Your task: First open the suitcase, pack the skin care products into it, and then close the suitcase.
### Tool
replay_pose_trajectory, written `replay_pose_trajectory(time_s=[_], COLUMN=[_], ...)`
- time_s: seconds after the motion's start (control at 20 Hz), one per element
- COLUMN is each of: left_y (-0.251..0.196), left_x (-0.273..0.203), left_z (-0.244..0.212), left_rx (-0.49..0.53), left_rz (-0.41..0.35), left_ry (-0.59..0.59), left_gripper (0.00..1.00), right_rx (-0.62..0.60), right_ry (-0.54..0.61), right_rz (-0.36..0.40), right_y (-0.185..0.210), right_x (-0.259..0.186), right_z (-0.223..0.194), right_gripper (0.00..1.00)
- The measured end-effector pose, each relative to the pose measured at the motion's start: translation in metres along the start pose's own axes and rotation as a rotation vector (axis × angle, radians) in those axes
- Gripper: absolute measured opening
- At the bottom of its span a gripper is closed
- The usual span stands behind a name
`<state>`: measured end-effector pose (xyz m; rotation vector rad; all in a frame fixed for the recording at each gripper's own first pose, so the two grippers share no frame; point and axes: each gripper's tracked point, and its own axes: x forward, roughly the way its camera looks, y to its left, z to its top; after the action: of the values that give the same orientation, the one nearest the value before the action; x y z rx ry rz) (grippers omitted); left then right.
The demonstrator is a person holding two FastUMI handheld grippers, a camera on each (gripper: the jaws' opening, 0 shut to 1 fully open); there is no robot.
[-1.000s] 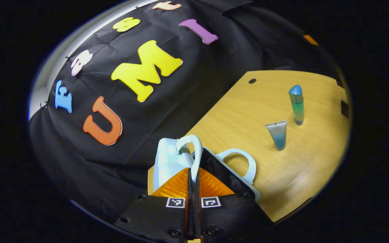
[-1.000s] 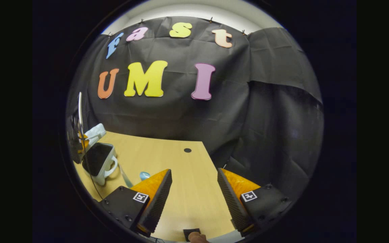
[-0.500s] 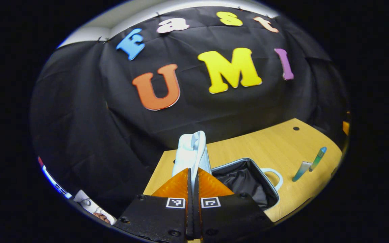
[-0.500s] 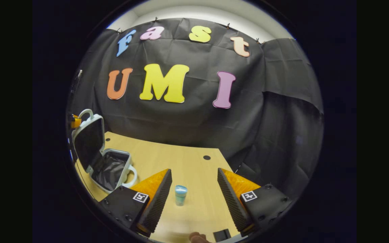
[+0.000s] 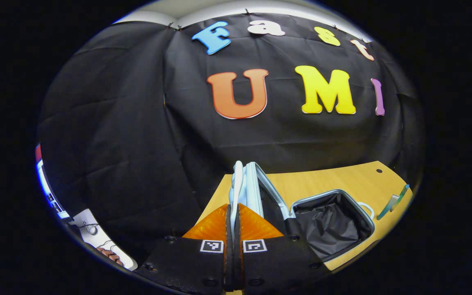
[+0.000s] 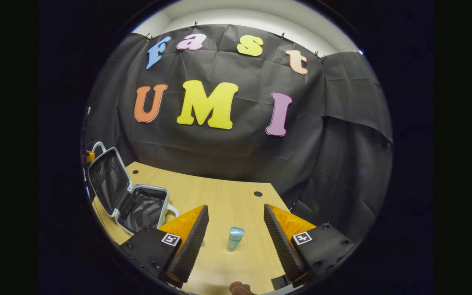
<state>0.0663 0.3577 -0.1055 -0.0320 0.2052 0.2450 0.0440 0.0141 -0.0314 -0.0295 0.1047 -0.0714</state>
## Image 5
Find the frosted blue cream tube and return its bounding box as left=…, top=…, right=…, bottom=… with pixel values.
left=377, top=194, right=401, bottom=221

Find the black backdrop cloth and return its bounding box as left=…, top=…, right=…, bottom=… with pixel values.
left=37, top=12, right=425, bottom=263

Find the light blue suitcase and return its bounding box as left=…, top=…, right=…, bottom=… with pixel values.
left=229, top=161, right=376, bottom=263

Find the colourful printed board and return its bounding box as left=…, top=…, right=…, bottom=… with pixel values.
left=35, top=143, right=69, bottom=220

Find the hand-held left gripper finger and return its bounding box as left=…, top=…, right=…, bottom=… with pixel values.
left=234, top=203, right=331, bottom=294
left=135, top=203, right=234, bottom=294

